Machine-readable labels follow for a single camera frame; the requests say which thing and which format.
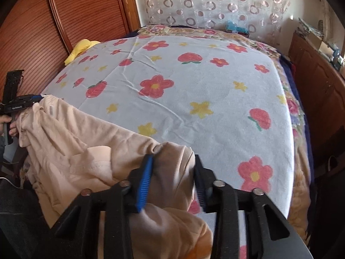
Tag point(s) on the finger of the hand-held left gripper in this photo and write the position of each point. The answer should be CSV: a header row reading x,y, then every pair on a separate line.
x,y
33,98

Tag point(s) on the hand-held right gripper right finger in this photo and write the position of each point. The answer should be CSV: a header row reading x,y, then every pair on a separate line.
x,y
202,178

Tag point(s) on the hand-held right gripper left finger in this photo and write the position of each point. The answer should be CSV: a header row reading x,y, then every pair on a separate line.
x,y
144,183

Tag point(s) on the beige printed t-shirt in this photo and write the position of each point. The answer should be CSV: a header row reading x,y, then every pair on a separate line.
x,y
80,153

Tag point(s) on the person's left hand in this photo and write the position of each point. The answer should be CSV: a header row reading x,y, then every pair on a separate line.
x,y
13,130

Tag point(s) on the yellow plush toy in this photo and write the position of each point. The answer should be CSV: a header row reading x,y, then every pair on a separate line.
x,y
80,48

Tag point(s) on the flower-print light blanket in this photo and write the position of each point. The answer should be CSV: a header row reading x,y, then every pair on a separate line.
x,y
188,99

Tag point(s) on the wooden louvred wardrobe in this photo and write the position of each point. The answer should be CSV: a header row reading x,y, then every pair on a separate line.
x,y
80,5

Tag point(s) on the dark chair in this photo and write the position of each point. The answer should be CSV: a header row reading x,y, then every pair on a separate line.
x,y
331,194

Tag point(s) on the wooden cabinet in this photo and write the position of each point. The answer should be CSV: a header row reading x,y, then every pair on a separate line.
x,y
318,86

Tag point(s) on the blue box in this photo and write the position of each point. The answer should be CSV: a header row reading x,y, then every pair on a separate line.
x,y
235,28

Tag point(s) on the sheer circle-pattern curtain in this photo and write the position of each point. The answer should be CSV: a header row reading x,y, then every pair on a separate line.
x,y
210,2

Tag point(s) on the cardboard box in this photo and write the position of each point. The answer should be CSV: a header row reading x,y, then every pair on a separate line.
x,y
322,43

